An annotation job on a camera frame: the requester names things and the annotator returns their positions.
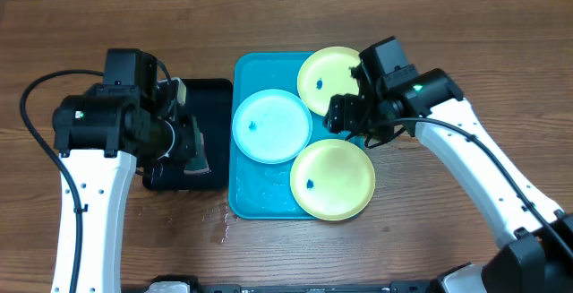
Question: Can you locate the green brown sponge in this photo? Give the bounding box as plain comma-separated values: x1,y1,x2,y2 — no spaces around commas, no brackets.
184,116,210,176

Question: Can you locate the yellow plate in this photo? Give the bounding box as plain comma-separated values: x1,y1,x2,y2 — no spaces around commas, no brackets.
290,139,376,221
297,47,360,116

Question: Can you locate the light blue plate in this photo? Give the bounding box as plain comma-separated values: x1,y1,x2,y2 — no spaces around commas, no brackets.
232,89,312,164

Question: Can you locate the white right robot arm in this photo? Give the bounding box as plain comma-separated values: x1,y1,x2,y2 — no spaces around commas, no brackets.
324,66,572,292

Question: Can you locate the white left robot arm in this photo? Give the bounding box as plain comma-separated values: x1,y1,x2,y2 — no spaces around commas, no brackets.
52,79,209,292

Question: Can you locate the black plastic tray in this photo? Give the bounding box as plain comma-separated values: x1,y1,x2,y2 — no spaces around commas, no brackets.
142,79,233,191

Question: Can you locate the teal plastic tray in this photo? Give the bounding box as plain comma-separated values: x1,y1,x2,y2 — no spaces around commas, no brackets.
228,52,346,220

